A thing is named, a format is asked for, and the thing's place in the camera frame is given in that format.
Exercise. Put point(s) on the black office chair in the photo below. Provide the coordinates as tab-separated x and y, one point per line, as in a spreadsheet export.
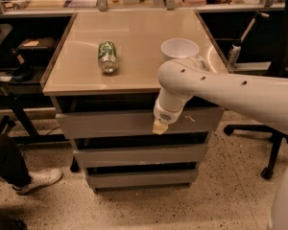
278	74

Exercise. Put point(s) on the grey drawer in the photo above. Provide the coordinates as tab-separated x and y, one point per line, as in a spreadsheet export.
139	179
130	156
135	122

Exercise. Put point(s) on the grey top drawer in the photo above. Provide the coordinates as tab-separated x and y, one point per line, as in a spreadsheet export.
135	122

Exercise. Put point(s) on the grey bottom drawer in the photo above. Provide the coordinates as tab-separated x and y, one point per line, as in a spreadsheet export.
139	179

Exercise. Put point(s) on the green soda can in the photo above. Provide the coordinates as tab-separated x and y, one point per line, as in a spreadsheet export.
107	57

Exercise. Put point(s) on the grey middle drawer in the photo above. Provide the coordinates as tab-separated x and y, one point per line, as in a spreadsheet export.
130	156

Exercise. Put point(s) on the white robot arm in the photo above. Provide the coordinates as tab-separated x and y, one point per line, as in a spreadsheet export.
262	99

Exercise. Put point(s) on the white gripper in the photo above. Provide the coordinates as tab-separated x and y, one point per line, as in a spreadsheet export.
164	114

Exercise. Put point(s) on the black headphones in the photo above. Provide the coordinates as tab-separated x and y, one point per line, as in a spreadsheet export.
23	71

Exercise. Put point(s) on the white handheld tool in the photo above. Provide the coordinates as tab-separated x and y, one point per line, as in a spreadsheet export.
235	48

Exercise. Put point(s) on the grey drawer cabinet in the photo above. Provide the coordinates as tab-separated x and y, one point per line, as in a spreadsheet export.
75	82

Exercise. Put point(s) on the black box on shelf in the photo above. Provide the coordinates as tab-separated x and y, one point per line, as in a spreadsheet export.
35	48

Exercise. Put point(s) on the white bowl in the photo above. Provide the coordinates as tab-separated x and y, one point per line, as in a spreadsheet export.
178	48

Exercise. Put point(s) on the white sneaker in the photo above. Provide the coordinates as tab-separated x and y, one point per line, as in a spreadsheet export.
40	179

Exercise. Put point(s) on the person's dark trouser leg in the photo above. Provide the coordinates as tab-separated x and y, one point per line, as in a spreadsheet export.
12	165

